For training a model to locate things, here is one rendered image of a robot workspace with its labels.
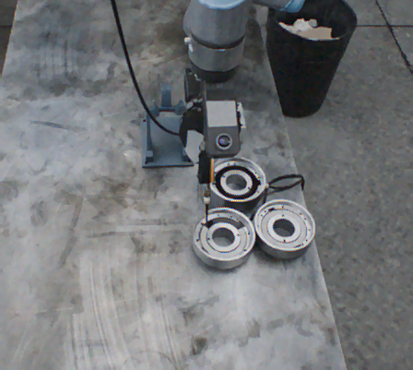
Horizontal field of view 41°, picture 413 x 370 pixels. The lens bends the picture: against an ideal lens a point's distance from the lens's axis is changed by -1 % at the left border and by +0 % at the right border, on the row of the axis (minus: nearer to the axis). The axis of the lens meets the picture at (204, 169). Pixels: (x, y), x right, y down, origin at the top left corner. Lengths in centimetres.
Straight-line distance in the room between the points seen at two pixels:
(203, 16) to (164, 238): 42
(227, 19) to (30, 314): 54
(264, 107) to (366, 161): 113
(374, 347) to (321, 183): 64
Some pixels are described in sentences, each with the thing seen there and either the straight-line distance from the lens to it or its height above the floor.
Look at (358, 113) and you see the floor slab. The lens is 247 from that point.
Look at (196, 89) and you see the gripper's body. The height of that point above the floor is 107.
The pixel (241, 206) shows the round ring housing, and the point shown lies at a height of 83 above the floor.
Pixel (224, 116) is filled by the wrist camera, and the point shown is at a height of 108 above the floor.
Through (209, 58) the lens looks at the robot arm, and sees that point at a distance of 75.
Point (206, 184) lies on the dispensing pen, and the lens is 92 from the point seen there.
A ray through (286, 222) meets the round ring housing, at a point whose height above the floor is 82.
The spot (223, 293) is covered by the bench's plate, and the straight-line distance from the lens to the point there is 93.
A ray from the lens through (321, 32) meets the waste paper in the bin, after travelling 223.
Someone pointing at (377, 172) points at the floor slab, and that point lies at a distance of 226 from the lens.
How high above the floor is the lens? 163
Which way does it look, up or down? 50 degrees down
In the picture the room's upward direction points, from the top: 6 degrees clockwise
